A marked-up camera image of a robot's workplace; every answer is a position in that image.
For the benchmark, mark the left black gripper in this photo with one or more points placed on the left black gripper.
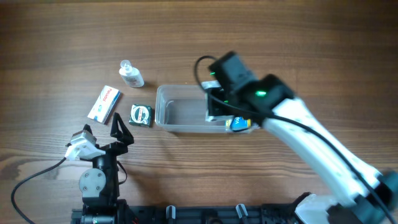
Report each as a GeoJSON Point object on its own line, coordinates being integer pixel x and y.
{"type": "Point", "coordinates": [107, 148]}

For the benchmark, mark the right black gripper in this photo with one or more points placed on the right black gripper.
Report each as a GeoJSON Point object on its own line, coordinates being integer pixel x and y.
{"type": "Point", "coordinates": [214, 107]}

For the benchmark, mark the white Panadol box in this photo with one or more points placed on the white Panadol box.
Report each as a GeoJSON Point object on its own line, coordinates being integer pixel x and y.
{"type": "Point", "coordinates": [104, 104]}

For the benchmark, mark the blue yellow VapoDrops box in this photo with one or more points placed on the blue yellow VapoDrops box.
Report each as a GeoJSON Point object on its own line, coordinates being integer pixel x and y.
{"type": "Point", "coordinates": [238, 124]}

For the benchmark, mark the dark green square packet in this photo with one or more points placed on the dark green square packet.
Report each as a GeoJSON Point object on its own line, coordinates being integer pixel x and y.
{"type": "Point", "coordinates": [140, 115]}

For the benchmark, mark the white sanitizer bottle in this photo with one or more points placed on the white sanitizer bottle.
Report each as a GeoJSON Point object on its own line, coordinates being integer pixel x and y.
{"type": "Point", "coordinates": [131, 75]}

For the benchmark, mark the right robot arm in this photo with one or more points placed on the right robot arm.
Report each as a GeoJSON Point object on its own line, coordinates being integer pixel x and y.
{"type": "Point", "coordinates": [359, 192]}

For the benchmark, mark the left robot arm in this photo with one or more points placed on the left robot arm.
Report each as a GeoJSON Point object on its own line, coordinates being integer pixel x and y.
{"type": "Point", "coordinates": [100, 184]}

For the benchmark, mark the clear plastic container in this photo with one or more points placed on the clear plastic container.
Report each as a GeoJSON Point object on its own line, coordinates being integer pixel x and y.
{"type": "Point", "coordinates": [182, 109]}

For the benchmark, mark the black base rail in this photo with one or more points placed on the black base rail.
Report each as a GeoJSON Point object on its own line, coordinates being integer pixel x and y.
{"type": "Point", "coordinates": [260, 214]}

